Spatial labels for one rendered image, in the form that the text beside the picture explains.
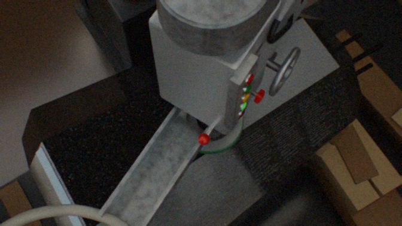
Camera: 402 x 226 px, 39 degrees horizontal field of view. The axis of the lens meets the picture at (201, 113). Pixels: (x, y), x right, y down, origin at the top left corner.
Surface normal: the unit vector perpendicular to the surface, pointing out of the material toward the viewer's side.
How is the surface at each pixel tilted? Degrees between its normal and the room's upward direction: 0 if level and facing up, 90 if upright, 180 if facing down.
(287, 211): 0
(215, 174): 45
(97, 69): 0
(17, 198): 0
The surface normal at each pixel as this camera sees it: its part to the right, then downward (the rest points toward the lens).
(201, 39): -0.19, 0.92
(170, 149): 0.02, -0.38
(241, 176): 0.40, 0.29
